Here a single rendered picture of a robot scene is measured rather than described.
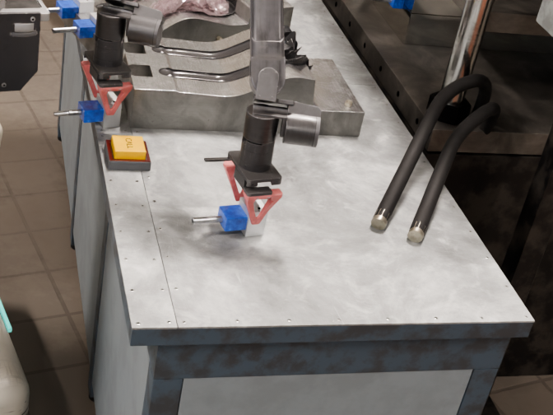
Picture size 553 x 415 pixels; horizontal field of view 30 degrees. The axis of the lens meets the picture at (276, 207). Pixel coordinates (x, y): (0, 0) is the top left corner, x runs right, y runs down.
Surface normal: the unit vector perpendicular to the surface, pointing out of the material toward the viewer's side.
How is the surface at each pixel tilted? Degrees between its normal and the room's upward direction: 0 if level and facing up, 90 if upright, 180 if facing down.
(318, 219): 0
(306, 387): 90
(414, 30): 90
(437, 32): 90
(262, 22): 54
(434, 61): 0
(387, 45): 0
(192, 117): 90
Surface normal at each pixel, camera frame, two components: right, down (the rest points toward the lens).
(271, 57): 0.12, 0.02
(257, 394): 0.23, 0.56
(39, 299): 0.17, -0.83
